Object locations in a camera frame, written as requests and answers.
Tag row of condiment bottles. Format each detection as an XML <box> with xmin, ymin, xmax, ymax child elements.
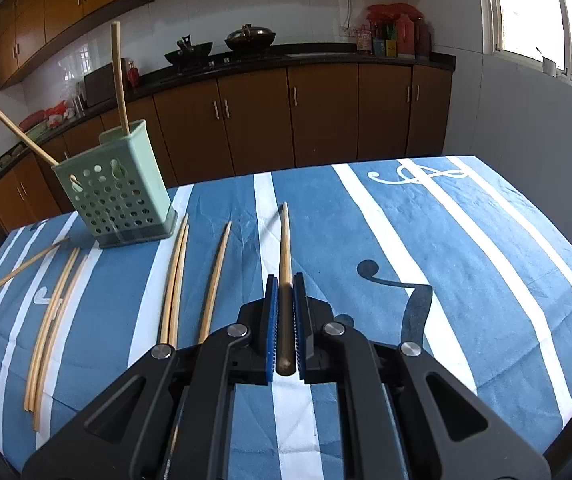
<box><xmin>356</xmin><ymin>10</ymin><xmax>434</xmax><ymax>59</ymax></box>

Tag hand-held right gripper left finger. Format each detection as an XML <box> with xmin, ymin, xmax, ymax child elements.
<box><xmin>21</xmin><ymin>275</ymin><xmax>280</xmax><ymax>480</ymax></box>

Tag blue striped tablecloth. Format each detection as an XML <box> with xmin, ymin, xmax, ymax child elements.
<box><xmin>0</xmin><ymin>155</ymin><xmax>572</xmax><ymax>480</ymax></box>

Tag lidded black wok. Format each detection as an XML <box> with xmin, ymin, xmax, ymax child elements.
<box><xmin>224</xmin><ymin>24</ymin><xmax>277</xmax><ymax>53</ymax></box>

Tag wooden base cabinets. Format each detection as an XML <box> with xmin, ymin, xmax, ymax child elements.
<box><xmin>0</xmin><ymin>62</ymin><xmax>454</xmax><ymax>241</ymax></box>

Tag bright window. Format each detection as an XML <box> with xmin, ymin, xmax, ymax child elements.
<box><xmin>483</xmin><ymin>0</ymin><xmax>572</xmax><ymax>111</ymax></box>

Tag metal chopsticks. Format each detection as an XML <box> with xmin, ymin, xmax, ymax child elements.
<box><xmin>197</xmin><ymin>220</ymin><xmax>233</xmax><ymax>346</ymax></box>

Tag black gas hob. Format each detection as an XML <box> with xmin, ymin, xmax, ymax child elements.
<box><xmin>161</xmin><ymin>52</ymin><xmax>292</xmax><ymax>75</ymax></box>

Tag black kitchen countertop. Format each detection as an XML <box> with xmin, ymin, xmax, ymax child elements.
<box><xmin>0</xmin><ymin>42</ymin><xmax>457</xmax><ymax>206</ymax></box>

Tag wooden wall cabinet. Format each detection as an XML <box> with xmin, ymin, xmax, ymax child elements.
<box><xmin>0</xmin><ymin>0</ymin><xmax>155</xmax><ymax>92</ymax></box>

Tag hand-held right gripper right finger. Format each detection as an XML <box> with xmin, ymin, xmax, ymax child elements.
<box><xmin>293</xmin><ymin>274</ymin><xmax>552</xmax><ymax>480</ymax></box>

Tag green perforated utensil holder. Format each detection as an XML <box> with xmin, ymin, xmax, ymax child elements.
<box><xmin>51</xmin><ymin>119</ymin><xmax>178</xmax><ymax>250</ymax></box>

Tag dark cutting board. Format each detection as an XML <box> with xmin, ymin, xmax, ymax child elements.
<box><xmin>84</xmin><ymin>66</ymin><xmax>123</xmax><ymax>107</ymax></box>

